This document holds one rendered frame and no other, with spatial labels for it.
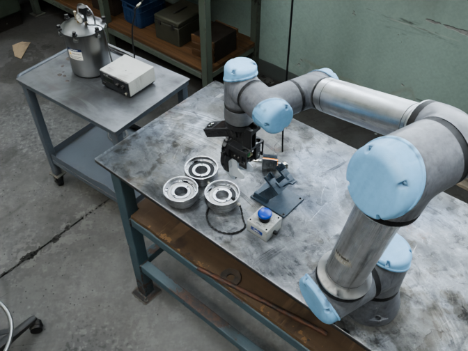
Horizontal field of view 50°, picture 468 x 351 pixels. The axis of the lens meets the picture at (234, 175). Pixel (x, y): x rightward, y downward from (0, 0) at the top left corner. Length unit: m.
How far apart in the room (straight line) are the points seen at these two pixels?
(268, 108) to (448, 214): 0.76
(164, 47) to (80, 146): 1.00
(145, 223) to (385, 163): 1.19
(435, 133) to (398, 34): 2.06
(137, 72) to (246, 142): 1.02
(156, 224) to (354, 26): 1.68
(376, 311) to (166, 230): 0.81
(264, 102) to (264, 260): 0.50
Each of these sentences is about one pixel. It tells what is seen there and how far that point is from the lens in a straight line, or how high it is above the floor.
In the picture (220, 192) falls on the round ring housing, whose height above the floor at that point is 0.82.
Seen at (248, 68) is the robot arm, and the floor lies 1.32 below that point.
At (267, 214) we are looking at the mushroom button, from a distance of 1.37.
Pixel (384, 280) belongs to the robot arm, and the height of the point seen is 0.99.
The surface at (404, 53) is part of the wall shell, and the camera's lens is 2.85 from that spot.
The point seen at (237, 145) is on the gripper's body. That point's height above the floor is 1.10.
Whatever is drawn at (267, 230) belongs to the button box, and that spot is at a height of 0.85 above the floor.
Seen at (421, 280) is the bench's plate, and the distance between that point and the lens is 1.42.
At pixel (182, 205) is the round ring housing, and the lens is 1.46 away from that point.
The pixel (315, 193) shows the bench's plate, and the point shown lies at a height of 0.80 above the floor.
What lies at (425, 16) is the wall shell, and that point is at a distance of 2.73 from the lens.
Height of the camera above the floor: 1.91
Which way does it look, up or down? 45 degrees down
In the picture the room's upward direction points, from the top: straight up
